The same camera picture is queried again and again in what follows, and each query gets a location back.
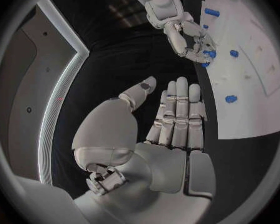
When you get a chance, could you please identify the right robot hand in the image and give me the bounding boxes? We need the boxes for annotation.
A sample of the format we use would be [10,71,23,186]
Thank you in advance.
[163,20,218,63]

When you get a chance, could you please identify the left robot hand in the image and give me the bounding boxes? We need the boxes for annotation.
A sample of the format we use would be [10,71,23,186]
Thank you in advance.
[71,76,217,224]

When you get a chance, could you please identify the blue plug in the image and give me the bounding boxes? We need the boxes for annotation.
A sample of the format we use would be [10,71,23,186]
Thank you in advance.
[202,49,217,59]

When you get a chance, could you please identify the white task board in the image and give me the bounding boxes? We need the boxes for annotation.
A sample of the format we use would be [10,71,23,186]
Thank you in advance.
[193,0,280,140]

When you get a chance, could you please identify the blue long cylinder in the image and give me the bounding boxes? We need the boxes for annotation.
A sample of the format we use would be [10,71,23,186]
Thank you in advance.
[203,7,221,17]

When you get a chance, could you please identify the blue short cylinder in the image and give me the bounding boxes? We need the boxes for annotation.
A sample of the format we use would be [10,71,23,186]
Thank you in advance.
[224,95,239,104]

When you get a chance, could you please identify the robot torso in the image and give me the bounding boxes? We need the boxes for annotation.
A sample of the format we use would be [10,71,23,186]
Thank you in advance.
[0,0,90,186]

